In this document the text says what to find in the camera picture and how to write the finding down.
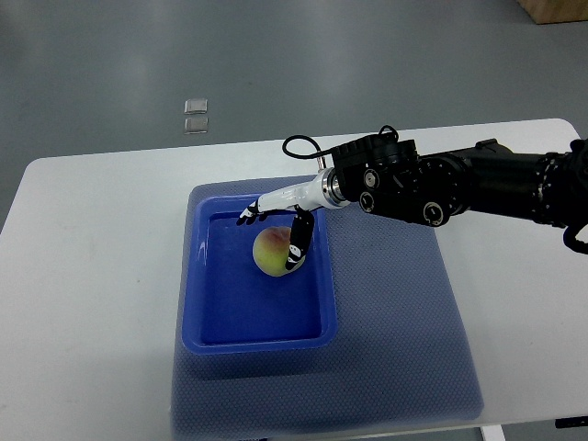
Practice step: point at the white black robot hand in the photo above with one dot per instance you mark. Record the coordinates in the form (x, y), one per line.
(323, 191)

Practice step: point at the green pink peach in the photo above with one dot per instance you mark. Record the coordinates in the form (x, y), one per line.
(273, 254)

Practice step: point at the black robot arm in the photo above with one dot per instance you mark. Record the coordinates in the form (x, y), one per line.
(387, 177)

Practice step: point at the upper metal floor plate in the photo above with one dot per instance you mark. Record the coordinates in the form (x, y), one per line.
(196, 106)

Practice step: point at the blue plastic tray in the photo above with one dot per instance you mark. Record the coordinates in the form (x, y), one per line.
(232, 307)

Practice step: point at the blue grey textured mat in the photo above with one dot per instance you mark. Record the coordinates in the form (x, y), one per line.
(400, 356)

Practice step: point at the brown cardboard box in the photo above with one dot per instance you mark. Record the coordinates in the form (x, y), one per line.
(545, 12)

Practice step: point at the white table leg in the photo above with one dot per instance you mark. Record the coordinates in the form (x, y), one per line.
(492, 433)

